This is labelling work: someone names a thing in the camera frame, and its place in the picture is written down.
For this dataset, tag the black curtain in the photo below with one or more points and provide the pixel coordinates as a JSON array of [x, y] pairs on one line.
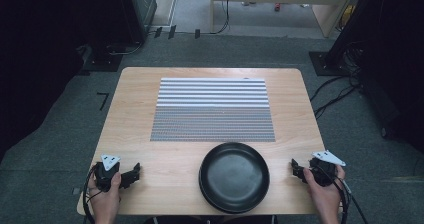
[[390, 67], [50, 50]]

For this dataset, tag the striped grey white placemat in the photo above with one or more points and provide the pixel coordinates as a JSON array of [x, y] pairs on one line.
[[213, 110]]

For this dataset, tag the black stand base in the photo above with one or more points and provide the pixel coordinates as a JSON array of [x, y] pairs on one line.
[[328, 64], [103, 62]]

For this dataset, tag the person's right hand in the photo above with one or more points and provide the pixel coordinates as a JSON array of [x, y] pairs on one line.
[[325, 195]]

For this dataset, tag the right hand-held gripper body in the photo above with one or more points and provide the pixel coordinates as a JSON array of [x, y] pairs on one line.
[[324, 170]]

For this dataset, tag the person's left hand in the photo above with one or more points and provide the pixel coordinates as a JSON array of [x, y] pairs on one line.
[[106, 197]]

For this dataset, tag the dark equipment cabinet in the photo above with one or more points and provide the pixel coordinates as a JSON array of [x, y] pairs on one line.
[[143, 7]]

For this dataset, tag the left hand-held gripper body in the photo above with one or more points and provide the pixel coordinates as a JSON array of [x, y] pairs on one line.
[[107, 174]]

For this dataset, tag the small red object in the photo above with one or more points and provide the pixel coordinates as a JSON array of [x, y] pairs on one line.
[[277, 6]]

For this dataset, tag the yellow object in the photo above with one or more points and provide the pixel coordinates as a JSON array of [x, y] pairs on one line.
[[348, 14]]

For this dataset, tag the black round plate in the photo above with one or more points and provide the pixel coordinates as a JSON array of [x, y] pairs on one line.
[[234, 178]]

